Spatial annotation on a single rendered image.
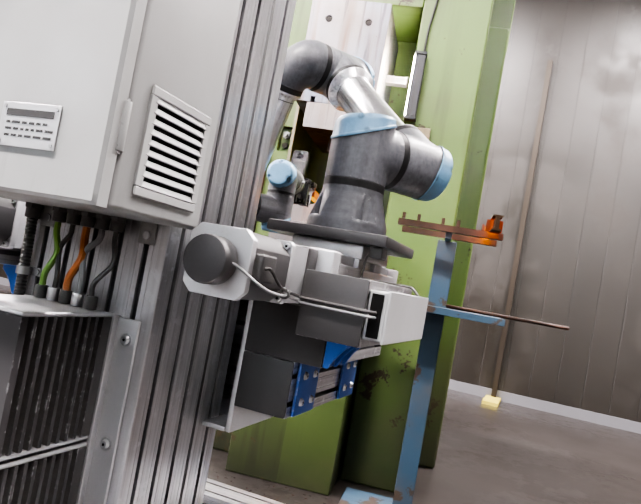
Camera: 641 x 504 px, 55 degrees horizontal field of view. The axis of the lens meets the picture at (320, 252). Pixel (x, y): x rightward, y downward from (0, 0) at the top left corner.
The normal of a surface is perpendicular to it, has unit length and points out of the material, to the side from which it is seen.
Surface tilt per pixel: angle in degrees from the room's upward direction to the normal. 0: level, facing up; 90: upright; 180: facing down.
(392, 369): 90
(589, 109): 90
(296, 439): 90
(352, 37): 90
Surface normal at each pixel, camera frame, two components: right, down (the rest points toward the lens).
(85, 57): -0.34, -0.10
